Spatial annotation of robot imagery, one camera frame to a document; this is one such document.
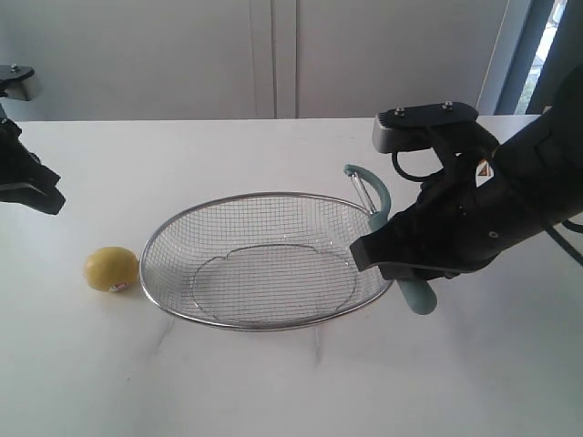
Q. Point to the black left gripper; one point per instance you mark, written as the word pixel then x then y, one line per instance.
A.
pixel 25 180

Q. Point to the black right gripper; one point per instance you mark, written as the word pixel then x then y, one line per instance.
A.
pixel 461 231

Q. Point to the teal handled peeler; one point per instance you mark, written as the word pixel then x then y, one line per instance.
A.
pixel 418 294

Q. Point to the yellow lemon with sticker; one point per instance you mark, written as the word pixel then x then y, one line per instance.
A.
pixel 111 269

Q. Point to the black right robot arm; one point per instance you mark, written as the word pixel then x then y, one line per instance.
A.
pixel 542 162

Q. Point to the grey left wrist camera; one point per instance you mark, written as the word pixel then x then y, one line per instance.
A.
pixel 18 82

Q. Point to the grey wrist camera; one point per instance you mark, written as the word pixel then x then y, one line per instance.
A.
pixel 405 129
pixel 18 82

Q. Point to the oval wire mesh basket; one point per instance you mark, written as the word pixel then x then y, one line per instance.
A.
pixel 260 262

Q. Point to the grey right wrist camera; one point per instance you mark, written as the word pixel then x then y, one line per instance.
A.
pixel 405 129

